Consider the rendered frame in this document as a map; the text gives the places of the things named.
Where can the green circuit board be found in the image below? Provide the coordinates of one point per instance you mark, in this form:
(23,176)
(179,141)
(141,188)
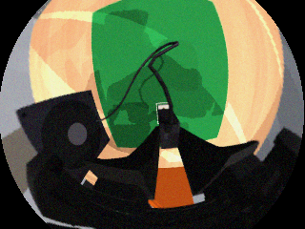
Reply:
(125,33)

